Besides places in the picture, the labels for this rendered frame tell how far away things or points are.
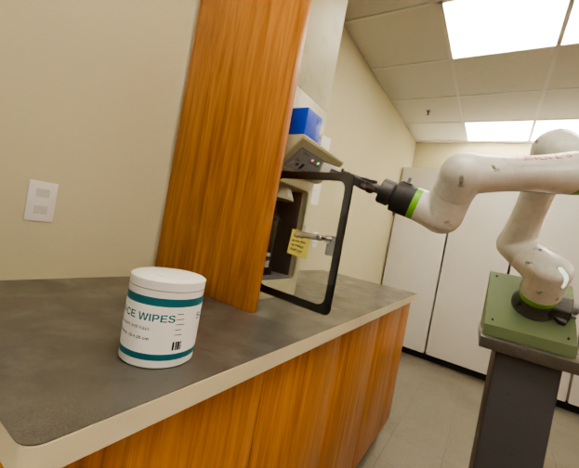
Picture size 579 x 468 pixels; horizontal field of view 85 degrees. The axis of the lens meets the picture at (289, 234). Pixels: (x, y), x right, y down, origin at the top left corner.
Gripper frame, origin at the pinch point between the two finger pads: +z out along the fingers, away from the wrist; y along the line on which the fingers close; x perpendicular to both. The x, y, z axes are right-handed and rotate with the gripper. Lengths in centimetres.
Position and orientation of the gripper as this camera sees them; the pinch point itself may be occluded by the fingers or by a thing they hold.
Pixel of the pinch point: (331, 170)
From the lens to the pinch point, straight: 103.0
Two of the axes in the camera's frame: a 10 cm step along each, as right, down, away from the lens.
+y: -4.4, 1.4, -8.9
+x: -3.3, 9.0, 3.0
